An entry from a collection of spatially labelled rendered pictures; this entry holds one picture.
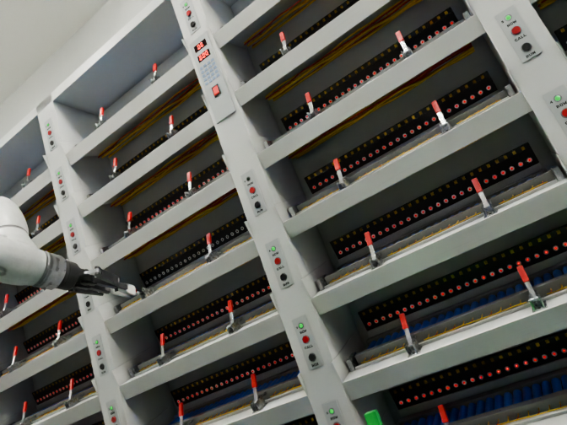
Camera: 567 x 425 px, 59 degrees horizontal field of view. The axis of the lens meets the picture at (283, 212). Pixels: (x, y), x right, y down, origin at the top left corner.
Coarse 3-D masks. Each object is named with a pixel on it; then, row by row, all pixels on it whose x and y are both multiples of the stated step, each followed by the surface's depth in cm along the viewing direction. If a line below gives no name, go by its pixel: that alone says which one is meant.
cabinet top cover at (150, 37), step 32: (160, 0) 158; (224, 0) 166; (128, 32) 164; (160, 32) 169; (96, 64) 173; (128, 64) 178; (64, 96) 182; (96, 96) 188; (32, 128) 192; (0, 160) 204; (32, 160) 211; (0, 192) 225
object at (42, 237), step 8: (56, 208) 173; (56, 216) 200; (48, 224) 203; (56, 224) 174; (32, 232) 207; (40, 232) 177; (48, 232) 176; (56, 232) 174; (32, 240) 179; (40, 240) 178; (48, 240) 176; (56, 240) 194; (64, 240) 192; (40, 248) 194; (48, 248) 200; (56, 248) 199
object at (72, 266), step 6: (72, 264) 129; (66, 270) 127; (72, 270) 128; (78, 270) 130; (84, 270) 131; (66, 276) 127; (72, 276) 128; (78, 276) 129; (84, 276) 130; (90, 276) 132; (66, 282) 127; (72, 282) 128; (78, 282) 133; (60, 288) 128; (66, 288) 129
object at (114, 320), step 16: (224, 256) 135; (240, 256) 133; (176, 272) 166; (192, 272) 140; (208, 272) 137; (224, 272) 135; (176, 288) 143; (192, 288) 140; (112, 304) 161; (144, 304) 148; (160, 304) 146; (112, 320) 154; (128, 320) 152
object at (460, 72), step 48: (240, 0) 167; (336, 0) 148; (432, 0) 133; (384, 48) 139; (480, 48) 125; (192, 96) 174; (288, 96) 153; (432, 96) 130; (144, 144) 184; (336, 144) 143; (480, 144) 123; (144, 192) 181; (384, 192) 134; (192, 240) 167; (384, 288) 132; (48, 384) 197
